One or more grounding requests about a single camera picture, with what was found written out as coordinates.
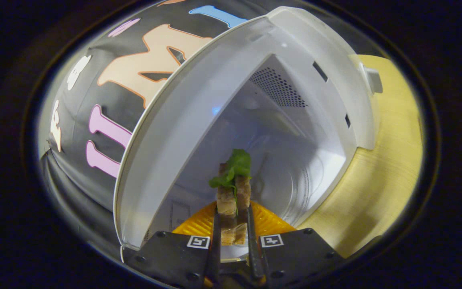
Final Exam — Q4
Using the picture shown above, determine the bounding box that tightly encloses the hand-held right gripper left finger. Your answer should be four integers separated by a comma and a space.
125, 202, 222, 288

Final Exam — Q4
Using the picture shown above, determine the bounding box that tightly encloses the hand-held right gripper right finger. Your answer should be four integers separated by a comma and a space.
247, 201, 346, 288

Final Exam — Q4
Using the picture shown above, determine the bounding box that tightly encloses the lettuce sandwich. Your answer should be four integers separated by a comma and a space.
209, 149, 252, 246

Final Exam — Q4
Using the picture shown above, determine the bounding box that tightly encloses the white microwave oven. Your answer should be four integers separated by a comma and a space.
113, 6, 384, 261

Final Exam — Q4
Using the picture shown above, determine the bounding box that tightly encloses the black backdrop cloth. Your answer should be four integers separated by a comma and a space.
38, 0, 263, 241

